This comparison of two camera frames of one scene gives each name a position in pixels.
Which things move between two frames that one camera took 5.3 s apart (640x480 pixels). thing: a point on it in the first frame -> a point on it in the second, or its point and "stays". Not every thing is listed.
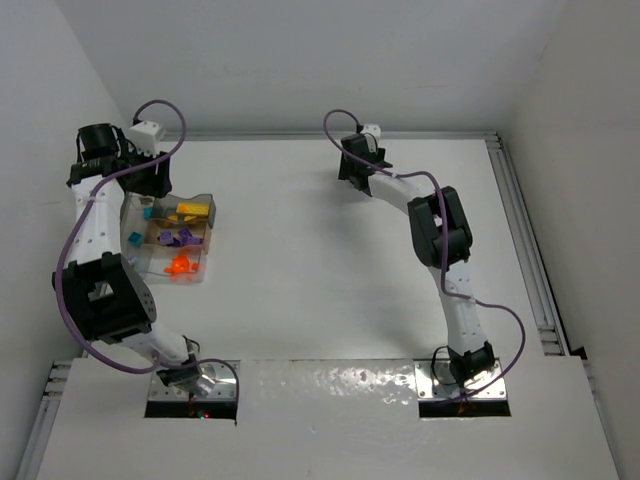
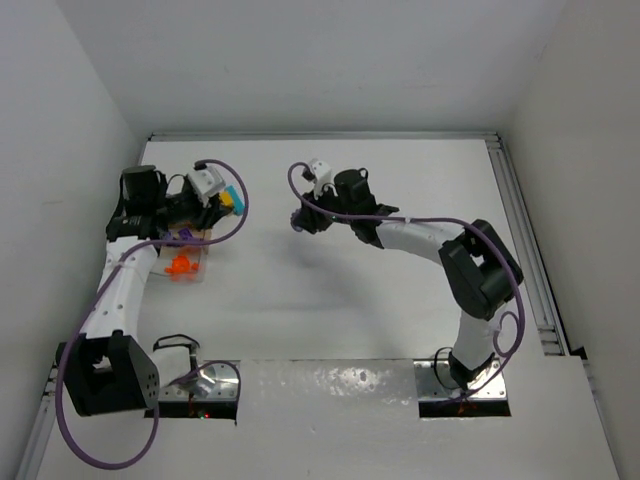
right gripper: [355, 175] -> [310, 216]
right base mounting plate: [437, 378] stays
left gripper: [150, 179] -> [208, 214]
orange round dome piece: [180, 264] stays
